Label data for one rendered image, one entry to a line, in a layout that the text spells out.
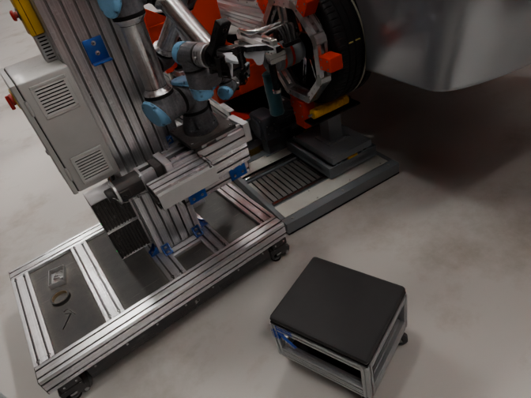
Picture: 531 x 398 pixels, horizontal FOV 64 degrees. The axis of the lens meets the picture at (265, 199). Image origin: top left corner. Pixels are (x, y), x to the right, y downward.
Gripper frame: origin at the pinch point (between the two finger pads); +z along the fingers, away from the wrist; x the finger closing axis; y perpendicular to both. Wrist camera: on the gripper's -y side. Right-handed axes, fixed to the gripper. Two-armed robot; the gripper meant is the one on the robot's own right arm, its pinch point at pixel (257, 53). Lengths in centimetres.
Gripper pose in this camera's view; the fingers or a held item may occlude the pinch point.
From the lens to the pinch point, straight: 124.6
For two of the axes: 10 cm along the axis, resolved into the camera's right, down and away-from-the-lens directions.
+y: 1.1, 8.4, 5.2
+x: -6.5, 4.6, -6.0
